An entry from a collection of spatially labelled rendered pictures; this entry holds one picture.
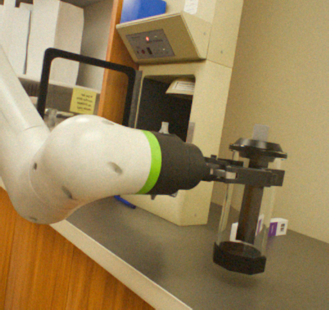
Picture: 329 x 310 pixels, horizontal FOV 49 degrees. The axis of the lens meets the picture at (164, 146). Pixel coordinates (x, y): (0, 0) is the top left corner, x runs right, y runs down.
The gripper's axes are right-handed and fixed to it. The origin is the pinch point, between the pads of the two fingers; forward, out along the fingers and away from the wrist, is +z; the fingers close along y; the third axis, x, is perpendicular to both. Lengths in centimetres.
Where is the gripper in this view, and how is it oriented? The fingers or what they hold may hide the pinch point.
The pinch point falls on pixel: (252, 172)
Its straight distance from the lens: 71.0
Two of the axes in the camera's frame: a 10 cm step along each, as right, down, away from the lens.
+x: -1.7, 9.8, 0.5
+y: -6.2, -1.4, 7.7
